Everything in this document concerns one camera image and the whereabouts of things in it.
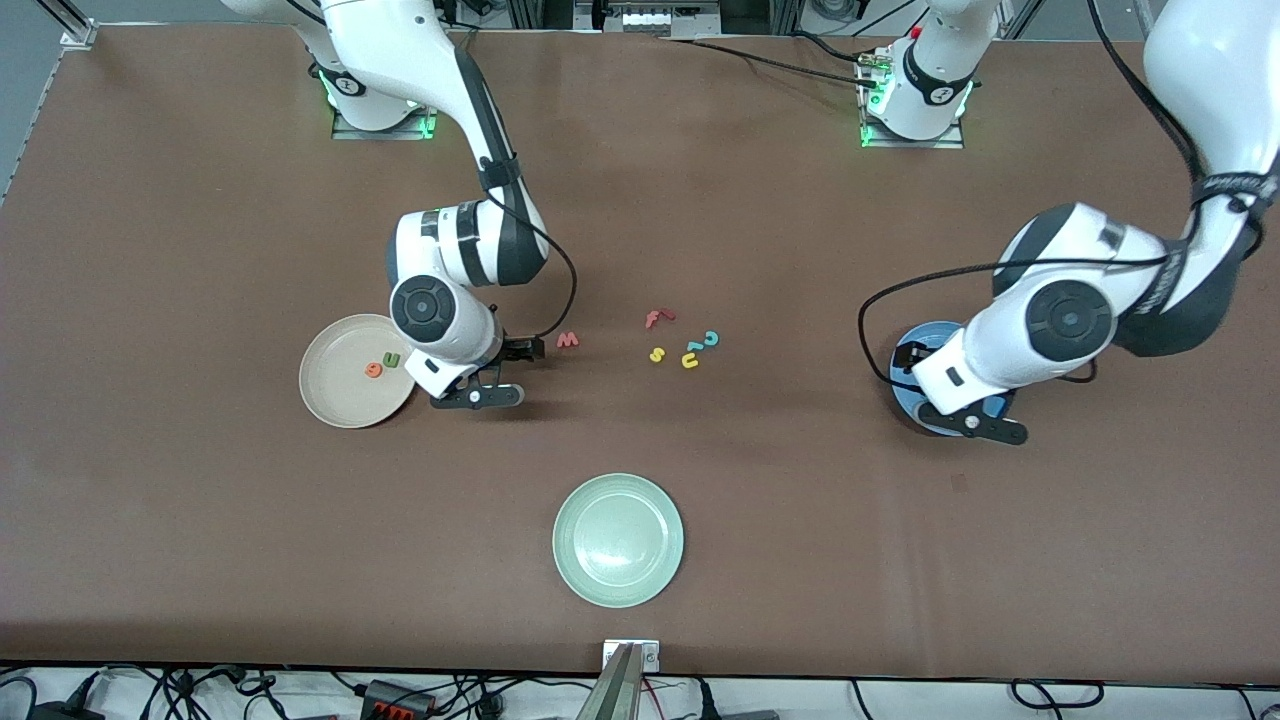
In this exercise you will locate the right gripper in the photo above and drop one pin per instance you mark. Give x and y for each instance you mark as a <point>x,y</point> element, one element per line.
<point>517,350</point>

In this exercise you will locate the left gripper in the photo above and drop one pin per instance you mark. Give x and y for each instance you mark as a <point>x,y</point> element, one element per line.
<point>908,358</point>

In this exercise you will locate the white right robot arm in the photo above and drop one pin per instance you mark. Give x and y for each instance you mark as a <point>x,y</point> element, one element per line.
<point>400,50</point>

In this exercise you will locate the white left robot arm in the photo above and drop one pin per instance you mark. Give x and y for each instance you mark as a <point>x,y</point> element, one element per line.
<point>1220,90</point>

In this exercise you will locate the blue plate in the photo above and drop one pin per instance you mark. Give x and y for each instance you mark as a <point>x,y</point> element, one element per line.
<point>940,330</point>

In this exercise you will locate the red letter f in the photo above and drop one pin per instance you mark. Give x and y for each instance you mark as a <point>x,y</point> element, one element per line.
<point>652,320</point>

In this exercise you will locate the beige brown plate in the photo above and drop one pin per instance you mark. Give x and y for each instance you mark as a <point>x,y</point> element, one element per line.
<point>340,395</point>

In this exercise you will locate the pale green plate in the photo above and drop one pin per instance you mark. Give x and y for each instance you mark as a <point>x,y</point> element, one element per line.
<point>618,540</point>

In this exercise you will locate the grey terminal block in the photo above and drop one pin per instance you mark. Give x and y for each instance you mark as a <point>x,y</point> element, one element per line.
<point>660,20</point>

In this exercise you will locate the orange black connector block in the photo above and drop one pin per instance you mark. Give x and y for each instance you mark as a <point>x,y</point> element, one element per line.
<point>395,700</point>

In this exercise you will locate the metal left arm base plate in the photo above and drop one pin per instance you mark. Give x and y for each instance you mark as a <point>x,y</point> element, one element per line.
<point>915,144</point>

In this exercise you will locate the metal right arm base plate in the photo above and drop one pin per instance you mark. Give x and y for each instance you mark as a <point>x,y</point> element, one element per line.
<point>385,134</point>

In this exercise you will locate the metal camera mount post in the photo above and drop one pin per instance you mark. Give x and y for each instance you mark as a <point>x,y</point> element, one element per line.
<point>615,690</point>

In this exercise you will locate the metal table corner bracket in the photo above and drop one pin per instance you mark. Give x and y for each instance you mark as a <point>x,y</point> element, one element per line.
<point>78,36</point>

